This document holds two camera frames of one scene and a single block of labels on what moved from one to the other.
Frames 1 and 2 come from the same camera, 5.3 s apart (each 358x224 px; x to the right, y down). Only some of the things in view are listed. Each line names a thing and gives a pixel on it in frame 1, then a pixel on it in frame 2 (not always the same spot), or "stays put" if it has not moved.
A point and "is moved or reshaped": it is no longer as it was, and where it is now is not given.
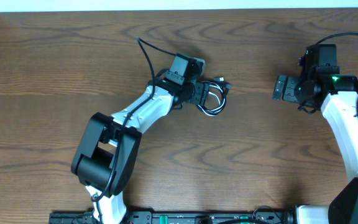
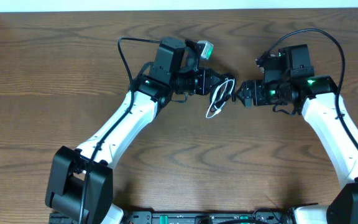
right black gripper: [288, 93] → [258, 98]
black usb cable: [224, 89] is moved or reshaped
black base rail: [179, 218] stays put
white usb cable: [216, 79] is moved or reshaped
